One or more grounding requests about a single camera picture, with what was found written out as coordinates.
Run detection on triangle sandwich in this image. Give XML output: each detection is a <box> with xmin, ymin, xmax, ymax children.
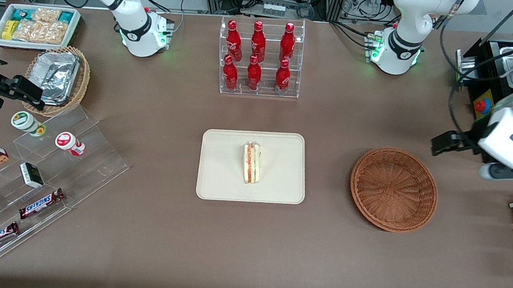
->
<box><xmin>240</xmin><ymin>140</ymin><xmax>264</xmax><ymax>186</ymax></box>

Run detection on oval wicker basket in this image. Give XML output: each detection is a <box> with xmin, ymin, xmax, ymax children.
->
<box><xmin>20</xmin><ymin>42</ymin><xmax>93</xmax><ymax>121</ymax></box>

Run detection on round brown wicker basket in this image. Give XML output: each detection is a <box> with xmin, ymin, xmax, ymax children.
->
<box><xmin>346</xmin><ymin>143</ymin><xmax>443</xmax><ymax>237</ymax></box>

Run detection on beige rectangular tray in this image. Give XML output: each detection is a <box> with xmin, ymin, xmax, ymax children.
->
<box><xmin>195</xmin><ymin>124</ymin><xmax>312</xmax><ymax>211</ymax></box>

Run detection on green lid yogurt cup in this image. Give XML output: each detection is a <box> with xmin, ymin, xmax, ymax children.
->
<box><xmin>10</xmin><ymin>110</ymin><xmax>48</xmax><ymax>138</ymax></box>

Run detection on stacked foil containers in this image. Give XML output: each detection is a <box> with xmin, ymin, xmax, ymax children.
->
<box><xmin>27</xmin><ymin>48</ymin><xmax>82</xmax><ymax>108</ymax></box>

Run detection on black hot food display case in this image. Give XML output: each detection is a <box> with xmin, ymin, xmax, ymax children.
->
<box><xmin>445</xmin><ymin>1</ymin><xmax>513</xmax><ymax>167</ymax></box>

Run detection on yellow snack pack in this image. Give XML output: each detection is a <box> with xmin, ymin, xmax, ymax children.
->
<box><xmin>1</xmin><ymin>19</ymin><xmax>20</xmax><ymax>42</ymax></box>

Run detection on large clear cracker bag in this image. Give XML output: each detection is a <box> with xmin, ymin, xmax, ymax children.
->
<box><xmin>12</xmin><ymin>17</ymin><xmax>68</xmax><ymax>46</ymax></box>

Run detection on red lid yogurt cup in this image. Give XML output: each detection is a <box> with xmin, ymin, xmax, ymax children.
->
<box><xmin>54</xmin><ymin>131</ymin><xmax>87</xmax><ymax>158</ymax></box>

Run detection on white rectangular snack bin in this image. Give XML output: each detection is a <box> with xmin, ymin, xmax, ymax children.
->
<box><xmin>0</xmin><ymin>0</ymin><xmax>82</xmax><ymax>55</ymax></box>

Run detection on clear acrylic stepped display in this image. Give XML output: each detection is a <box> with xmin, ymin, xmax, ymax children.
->
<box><xmin>0</xmin><ymin>97</ymin><xmax>136</xmax><ymax>279</ymax></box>

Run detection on red soda bottle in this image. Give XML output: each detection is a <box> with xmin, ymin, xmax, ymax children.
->
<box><xmin>278</xmin><ymin>21</ymin><xmax>298</xmax><ymax>63</ymax></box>
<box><xmin>224</xmin><ymin>19</ymin><xmax>246</xmax><ymax>63</ymax></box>
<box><xmin>245</xmin><ymin>55</ymin><xmax>264</xmax><ymax>91</ymax></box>
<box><xmin>249</xmin><ymin>20</ymin><xmax>269</xmax><ymax>63</ymax></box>
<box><xmin>221</xmin><ymin>54</ymin><xmax>241</xmax><ymax>91</ymax></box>
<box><xmin>274</xmin><ymin>58</ymin><xmax>293</xmax><ymax>95</ymax></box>

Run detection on clear acrylic bottle rack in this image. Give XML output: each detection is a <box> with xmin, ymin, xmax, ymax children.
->
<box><xmin>213</xmin><ymin>11</ymin><xmax>307</xmax><ymax>102</ymax></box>

